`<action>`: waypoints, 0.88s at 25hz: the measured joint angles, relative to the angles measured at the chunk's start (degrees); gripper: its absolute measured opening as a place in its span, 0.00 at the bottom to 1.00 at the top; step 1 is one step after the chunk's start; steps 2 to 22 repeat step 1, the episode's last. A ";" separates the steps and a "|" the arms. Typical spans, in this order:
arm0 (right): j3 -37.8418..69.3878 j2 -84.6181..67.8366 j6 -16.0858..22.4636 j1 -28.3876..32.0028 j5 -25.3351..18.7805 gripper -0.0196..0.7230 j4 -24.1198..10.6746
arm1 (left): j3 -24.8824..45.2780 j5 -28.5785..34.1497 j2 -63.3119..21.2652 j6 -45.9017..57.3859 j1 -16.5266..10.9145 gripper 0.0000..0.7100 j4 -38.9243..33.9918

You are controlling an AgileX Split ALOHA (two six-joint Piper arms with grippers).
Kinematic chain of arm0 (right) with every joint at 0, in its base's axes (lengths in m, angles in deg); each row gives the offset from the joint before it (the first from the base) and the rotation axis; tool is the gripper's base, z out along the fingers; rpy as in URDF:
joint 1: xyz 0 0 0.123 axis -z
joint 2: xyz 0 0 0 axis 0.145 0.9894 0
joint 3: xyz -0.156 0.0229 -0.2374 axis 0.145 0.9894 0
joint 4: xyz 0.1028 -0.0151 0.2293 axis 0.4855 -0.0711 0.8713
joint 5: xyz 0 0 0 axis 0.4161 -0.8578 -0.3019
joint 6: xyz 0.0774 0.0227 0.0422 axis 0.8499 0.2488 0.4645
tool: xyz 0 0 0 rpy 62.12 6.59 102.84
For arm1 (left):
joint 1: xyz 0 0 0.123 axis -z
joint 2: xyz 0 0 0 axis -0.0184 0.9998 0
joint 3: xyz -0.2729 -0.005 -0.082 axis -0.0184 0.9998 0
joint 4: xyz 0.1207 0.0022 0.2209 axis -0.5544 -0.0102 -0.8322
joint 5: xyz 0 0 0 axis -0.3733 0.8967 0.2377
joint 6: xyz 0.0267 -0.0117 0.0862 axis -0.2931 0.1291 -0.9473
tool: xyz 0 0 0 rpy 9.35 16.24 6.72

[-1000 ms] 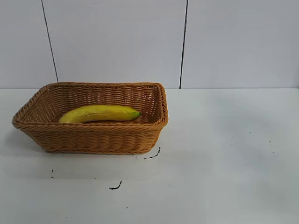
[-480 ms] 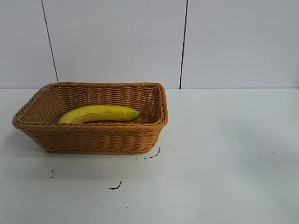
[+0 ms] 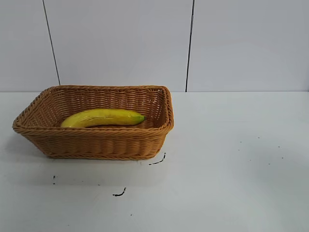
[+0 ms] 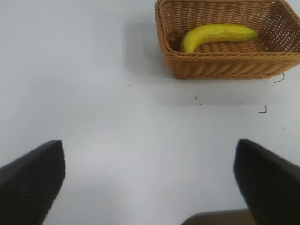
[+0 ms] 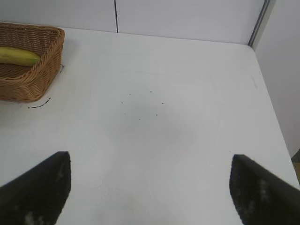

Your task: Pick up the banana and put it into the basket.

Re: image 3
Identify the brown woven wicker basket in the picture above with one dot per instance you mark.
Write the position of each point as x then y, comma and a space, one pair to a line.
96, 142

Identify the yellow banana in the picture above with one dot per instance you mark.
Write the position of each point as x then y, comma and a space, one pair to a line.
103, 118

